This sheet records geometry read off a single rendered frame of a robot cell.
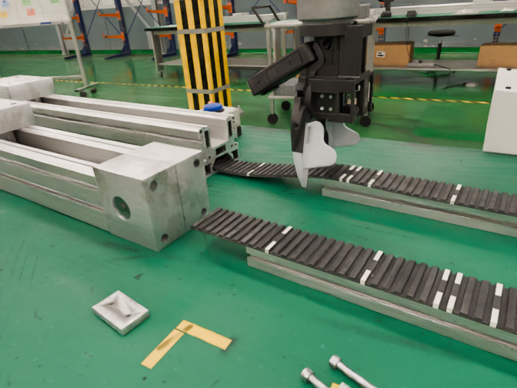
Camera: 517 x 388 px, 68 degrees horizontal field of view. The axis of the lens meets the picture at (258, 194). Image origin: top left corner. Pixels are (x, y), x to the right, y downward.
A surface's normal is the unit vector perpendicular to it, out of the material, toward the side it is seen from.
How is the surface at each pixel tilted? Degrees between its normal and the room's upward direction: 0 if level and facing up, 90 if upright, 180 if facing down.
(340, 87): 90
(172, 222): 90
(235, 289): 0
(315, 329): 0
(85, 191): 90
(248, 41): 90
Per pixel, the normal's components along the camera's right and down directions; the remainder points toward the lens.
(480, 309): -0.07, -0.89
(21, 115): 0.83, 0.20
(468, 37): -0.50, 0.41
